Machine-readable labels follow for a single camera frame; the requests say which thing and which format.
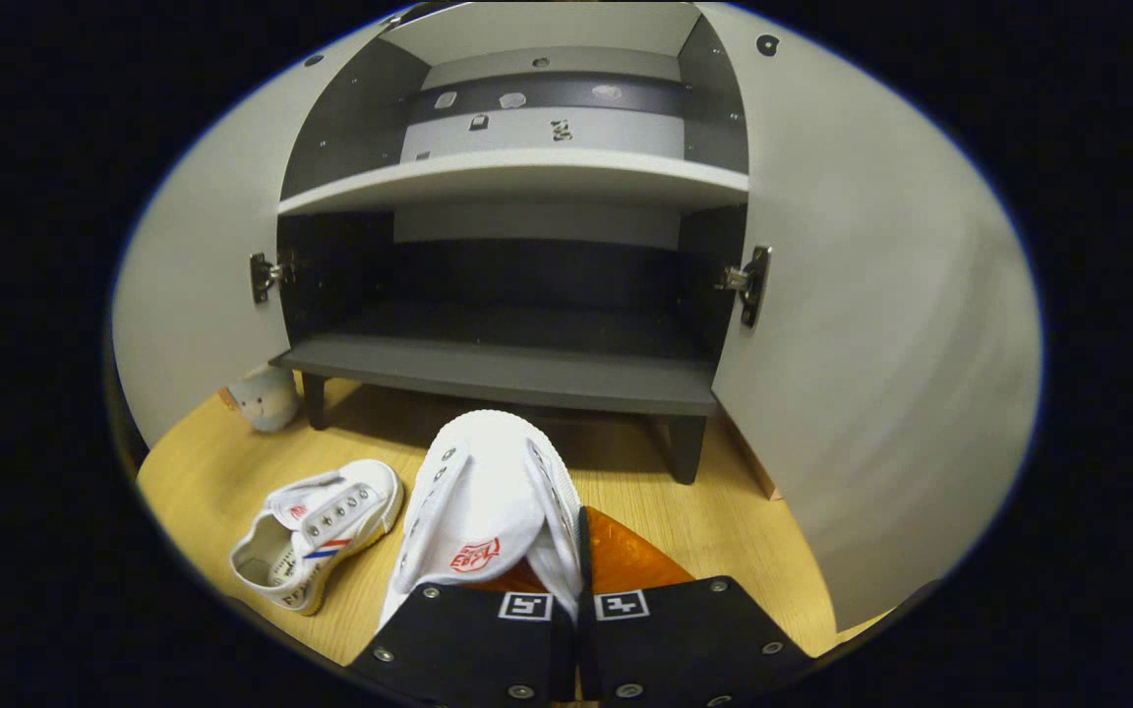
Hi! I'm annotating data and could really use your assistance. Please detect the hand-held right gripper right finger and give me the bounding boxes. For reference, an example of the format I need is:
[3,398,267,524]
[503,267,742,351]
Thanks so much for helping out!
[576,506,813,705]

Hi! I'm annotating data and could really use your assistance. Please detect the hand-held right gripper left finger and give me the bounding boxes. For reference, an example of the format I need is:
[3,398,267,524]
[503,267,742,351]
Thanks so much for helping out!
[348,580,577,705]

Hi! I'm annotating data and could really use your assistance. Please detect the white canvas shoe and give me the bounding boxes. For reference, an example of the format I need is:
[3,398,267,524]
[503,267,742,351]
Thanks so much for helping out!
[230,459,405,617]
[377,410,587,630]

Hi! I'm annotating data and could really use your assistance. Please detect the white grey shoe cabinet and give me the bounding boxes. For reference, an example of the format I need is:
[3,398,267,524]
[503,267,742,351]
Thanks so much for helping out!
[271,0,754,485]

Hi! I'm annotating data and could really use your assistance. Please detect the white shoe cabinet door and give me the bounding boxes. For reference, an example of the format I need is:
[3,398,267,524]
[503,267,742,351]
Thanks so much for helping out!
[112,25,410,448]
[694,0,1044,630]

